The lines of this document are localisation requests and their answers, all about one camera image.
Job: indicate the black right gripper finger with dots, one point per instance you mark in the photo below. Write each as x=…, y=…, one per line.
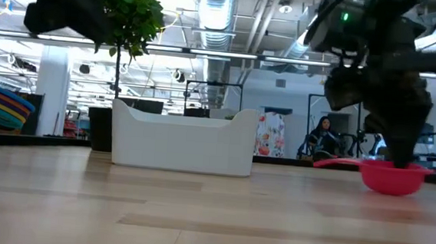
x=405, y=139

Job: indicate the red measuring cup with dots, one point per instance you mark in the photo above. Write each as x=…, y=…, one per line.
x=390, y=182

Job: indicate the white plastic basket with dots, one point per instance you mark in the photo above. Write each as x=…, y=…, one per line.
x=181, y=146

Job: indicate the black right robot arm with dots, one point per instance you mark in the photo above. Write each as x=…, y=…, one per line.
x=363, y=24

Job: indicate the green leafy plant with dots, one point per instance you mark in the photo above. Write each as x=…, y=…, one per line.
x=140, y=16

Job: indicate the seated person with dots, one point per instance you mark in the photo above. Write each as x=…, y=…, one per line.
x=324, y=137

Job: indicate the white pillar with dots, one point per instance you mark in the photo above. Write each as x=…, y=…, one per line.
x=52, y=99

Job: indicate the black plant pot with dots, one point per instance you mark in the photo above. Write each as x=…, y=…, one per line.
x=100, y=129

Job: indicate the floral print cloth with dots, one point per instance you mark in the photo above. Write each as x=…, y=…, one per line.
x=271, y=135

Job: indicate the long linear ceiling light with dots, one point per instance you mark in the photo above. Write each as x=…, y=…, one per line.
x=222, y=54

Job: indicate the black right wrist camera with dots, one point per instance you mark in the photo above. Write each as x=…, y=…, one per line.
x=343, y=88

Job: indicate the black rectangular frame stand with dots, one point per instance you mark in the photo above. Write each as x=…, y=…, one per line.
x=316, y=95

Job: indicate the smooth silver ventilation duct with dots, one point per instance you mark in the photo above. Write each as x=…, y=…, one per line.
x=296, y=46

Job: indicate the ribbed silver ventilation duct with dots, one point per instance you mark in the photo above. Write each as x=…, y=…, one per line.
x=214, y=14

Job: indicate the black aluminium table frame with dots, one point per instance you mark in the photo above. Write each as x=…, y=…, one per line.
x=28, y=141

